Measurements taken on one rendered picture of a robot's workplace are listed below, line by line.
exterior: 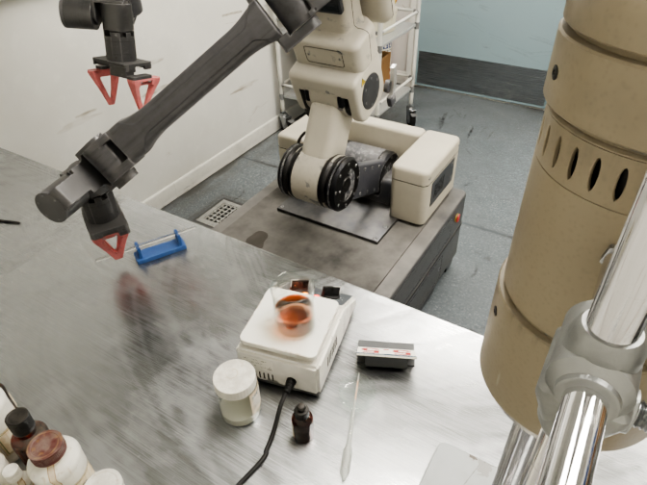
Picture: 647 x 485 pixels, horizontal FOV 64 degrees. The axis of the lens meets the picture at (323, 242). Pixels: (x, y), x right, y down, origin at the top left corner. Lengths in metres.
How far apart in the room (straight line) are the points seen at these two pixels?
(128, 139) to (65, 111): 1.36
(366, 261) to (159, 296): 0.79
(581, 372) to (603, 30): 0.11
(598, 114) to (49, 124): 2.09
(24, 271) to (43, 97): 1.11
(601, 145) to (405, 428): 0.61
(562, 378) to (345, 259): 1.46
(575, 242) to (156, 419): 0.68
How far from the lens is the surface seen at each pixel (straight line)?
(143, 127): 0.88
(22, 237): 1.28
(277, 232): 1.75
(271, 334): 0.77
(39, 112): 2.18
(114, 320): 0.99
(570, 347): 0.18
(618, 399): 0.18
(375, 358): 0.82
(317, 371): 0.76
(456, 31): 3.66
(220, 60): 0.83
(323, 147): 1.55
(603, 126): 0.22
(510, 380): 0.31
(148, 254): 1.09
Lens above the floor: 1.41
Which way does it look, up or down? 38 degrees down
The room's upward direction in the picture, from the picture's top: 2 degrees counter-clockwise
